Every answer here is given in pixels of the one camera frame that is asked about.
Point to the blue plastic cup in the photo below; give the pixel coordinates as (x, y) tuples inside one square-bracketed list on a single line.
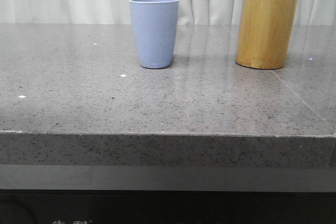
[(154, 24)]

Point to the bamboo cylindrical holder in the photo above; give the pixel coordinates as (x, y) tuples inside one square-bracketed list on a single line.
[(264, 33)]

